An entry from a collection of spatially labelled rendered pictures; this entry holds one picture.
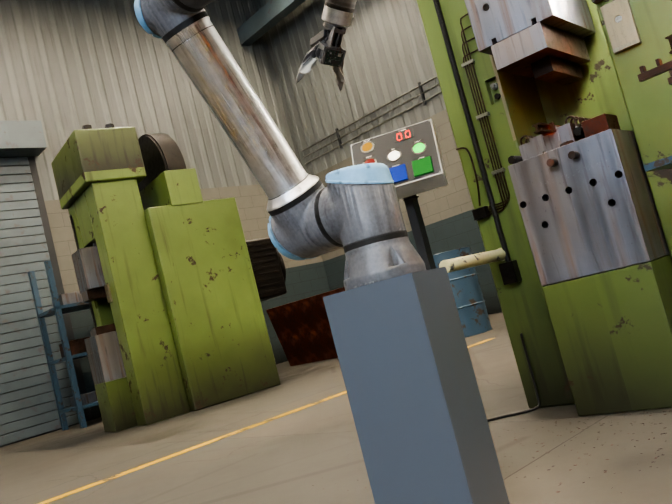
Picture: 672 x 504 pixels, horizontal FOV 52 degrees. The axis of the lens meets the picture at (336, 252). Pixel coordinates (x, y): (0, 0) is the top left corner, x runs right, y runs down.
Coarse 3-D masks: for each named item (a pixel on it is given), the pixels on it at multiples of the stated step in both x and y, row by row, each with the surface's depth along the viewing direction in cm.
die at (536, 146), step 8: (560, 128) 242; (568, 128) 241; (536, 136) 248; (544, 136) 246; (552, 136) 244; (560, 136) 243; (568, 136) 241; (576, 136) 242; (584, 136) 248; (528, 144) 250; (536, 144) 248; (544, 144) 247; (552, 144) 245; (560, 144) 243; (520, 152) 253; (528, 152) 251; (536, 152) 249
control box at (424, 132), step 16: (416, 128) 272; (432, 128) 269; (352, 144) 280; (384, 144) 274; (400, 144) 271; (432, 144) 265; (352, 160) 276; (384, 160) 270; (400, 160) 267; (432, 160) 261; (432, 176) 258; (400, 192) 264; (416, 192) 265
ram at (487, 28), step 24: (480, 0) 257; (504, 0) 251; (528, 0) 245; (552, 0) 243; (576, 0) 264; (480, 24) 258; (504, 24) 252; (528, 24) 246; (552, 24) 250; (576, 24) 257; (480, 48) 259
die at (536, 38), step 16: (528, 32) 246; (544, 32) 244; (560, 32) 256; (496, 48) 255; (512, 48) 251; (528, 48) 247; (544, 48) 243; (560, 48) 252; (576, 48) 265; (496, 64) 255; (512, 64) 252; (528, 64) 258
